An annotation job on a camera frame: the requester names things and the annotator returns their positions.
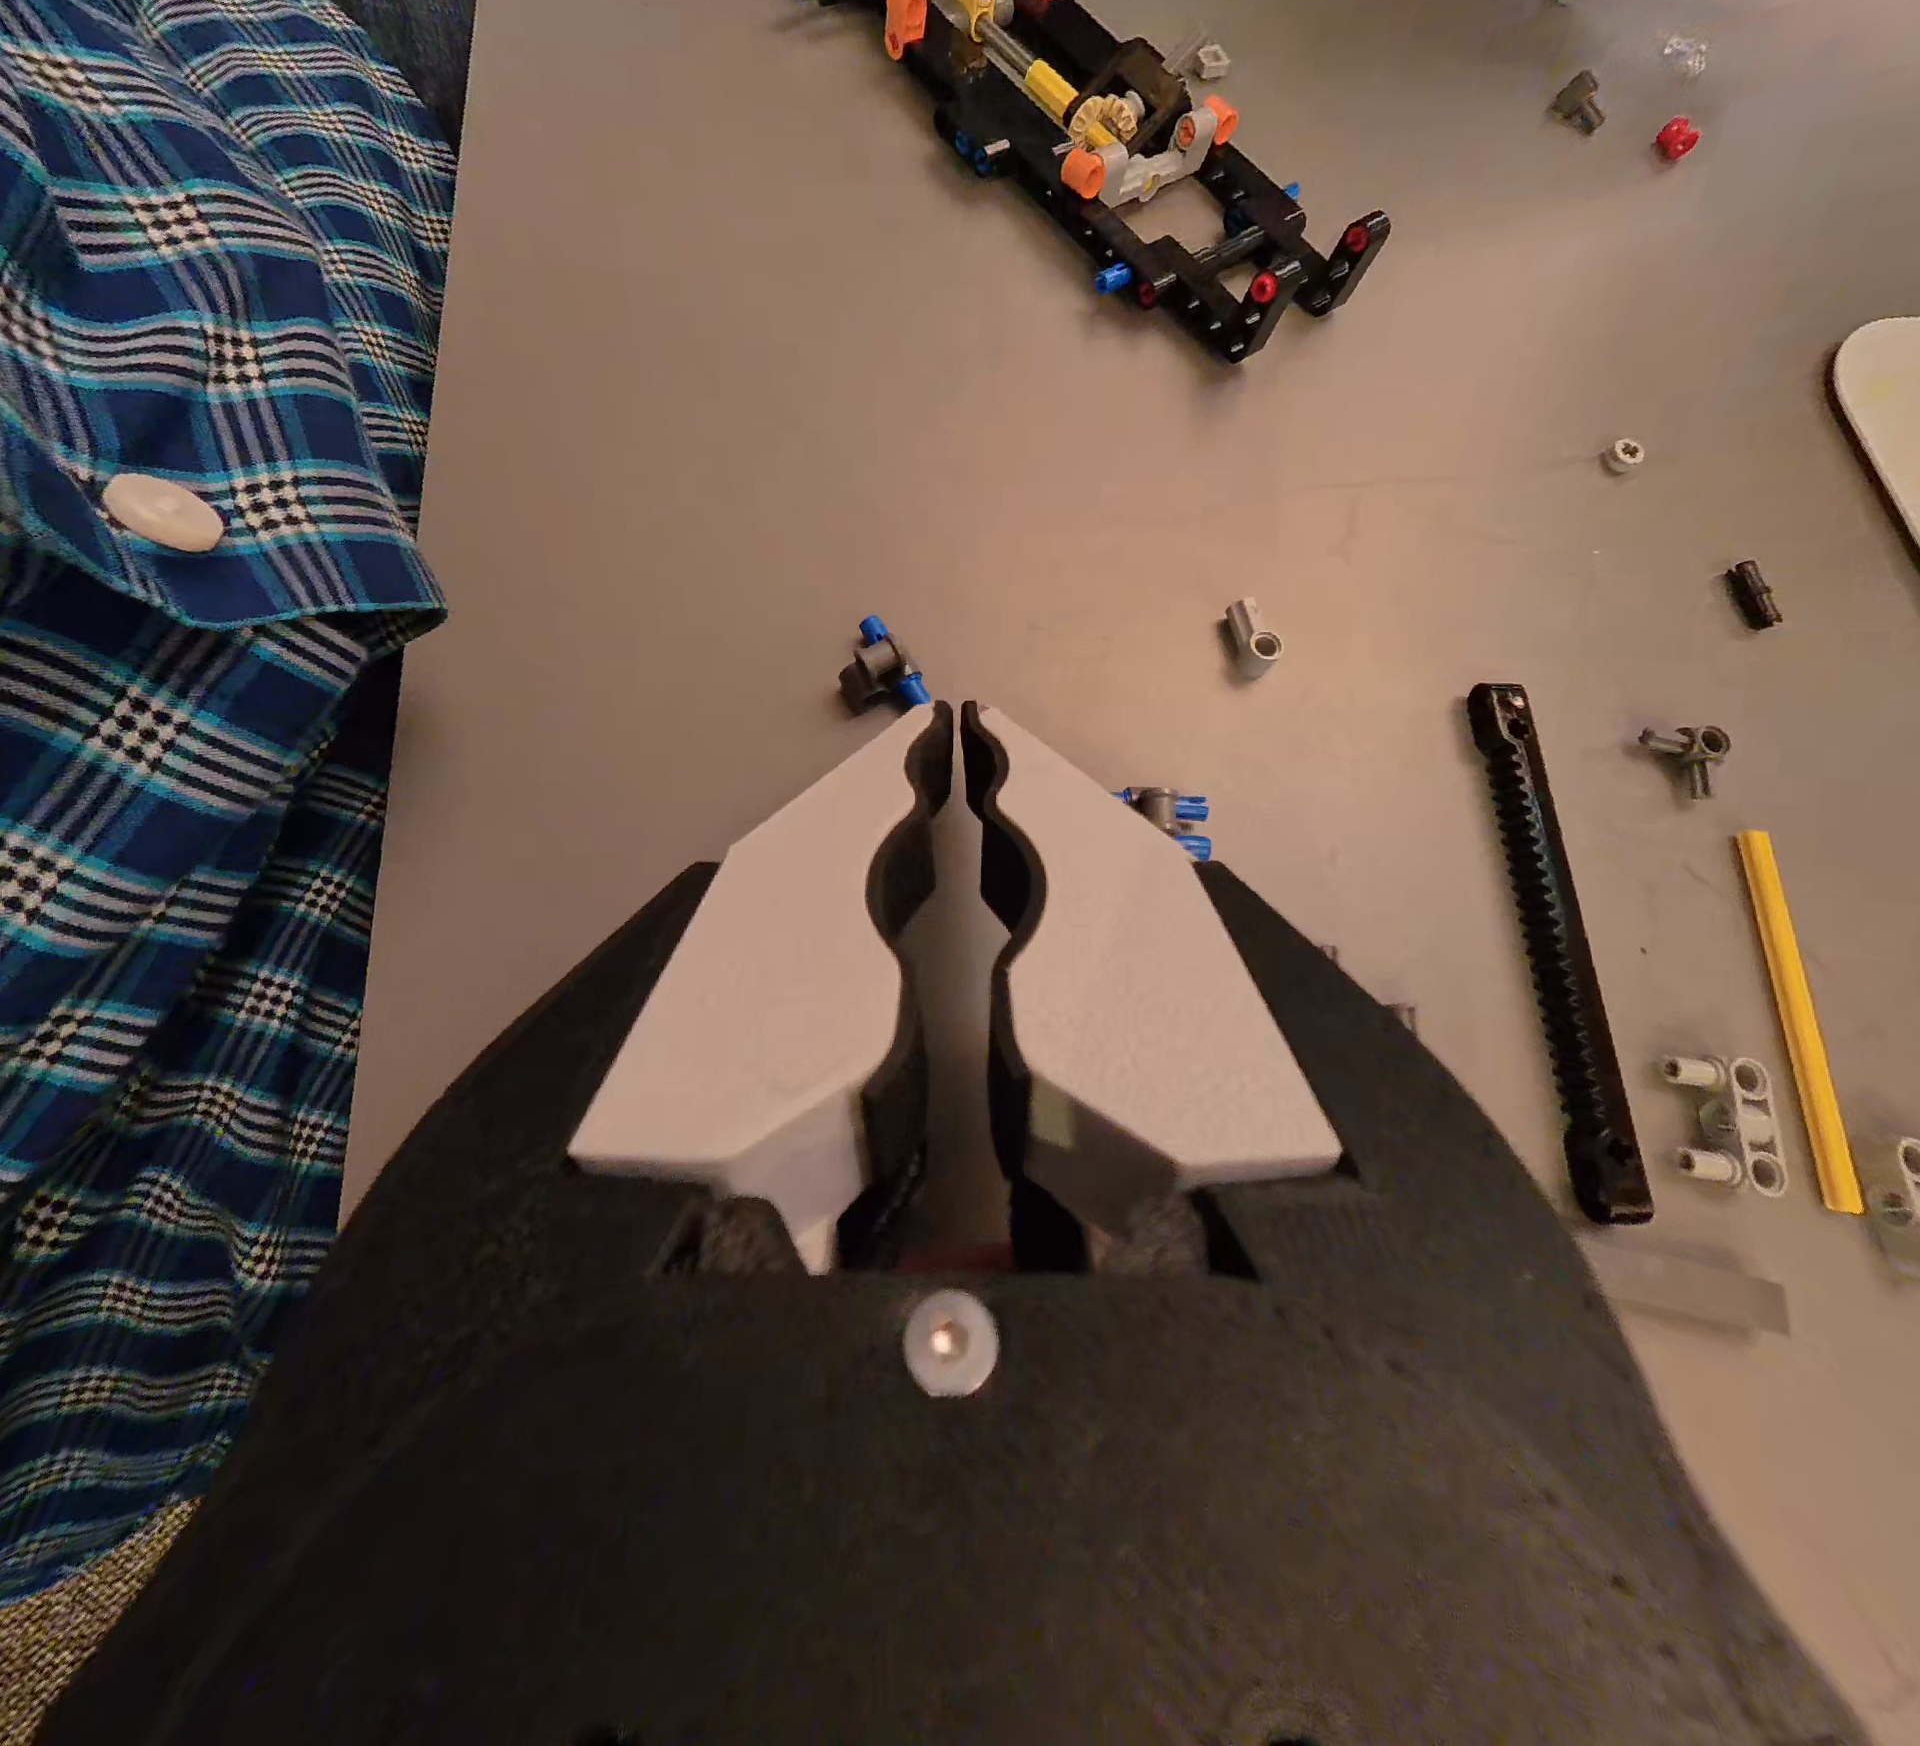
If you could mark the light grey lego bush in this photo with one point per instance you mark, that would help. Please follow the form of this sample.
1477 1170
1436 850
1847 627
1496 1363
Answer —
1623 457

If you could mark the light grey lego connector block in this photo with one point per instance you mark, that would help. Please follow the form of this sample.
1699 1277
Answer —
1903 1198

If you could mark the light grey tube connector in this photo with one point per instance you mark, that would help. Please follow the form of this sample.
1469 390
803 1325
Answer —
1253 639

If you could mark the tiny light grey lego piece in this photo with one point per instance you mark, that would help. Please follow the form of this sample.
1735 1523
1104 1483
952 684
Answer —
1212 56

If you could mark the grey connector with blue pins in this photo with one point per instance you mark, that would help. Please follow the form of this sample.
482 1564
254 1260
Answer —
1163 809

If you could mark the yellow lego axle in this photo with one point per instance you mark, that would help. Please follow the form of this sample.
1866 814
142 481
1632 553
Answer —
1797 1019

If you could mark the grey connector with blue pin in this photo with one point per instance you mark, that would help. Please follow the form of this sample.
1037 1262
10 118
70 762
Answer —
879 668

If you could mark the dark grey angled connector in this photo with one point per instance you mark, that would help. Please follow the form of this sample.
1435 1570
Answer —
1578 105

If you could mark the blue plaid shirt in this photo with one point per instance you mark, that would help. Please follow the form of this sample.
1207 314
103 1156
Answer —
181 277

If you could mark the dark grey cross connector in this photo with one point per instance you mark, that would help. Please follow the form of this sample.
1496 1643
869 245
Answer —
1691 757

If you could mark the red lego bush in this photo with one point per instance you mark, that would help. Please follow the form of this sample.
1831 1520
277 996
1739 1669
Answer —
1677 137

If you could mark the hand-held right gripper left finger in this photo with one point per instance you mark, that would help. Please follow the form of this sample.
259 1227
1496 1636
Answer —
751 1011

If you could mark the black lego pin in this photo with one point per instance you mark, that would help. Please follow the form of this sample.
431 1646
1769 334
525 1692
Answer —
1753 594

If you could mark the light grey connector with pins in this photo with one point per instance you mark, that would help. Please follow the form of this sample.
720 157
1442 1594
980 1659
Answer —
1740 1125

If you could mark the black lego rack beam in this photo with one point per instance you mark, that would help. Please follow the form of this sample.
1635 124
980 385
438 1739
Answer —
1552 950

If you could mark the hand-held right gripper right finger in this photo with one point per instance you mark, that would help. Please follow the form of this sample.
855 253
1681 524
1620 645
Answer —
1141 1027

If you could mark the clear lego piece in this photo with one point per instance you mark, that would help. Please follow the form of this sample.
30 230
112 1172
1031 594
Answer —
1683 54

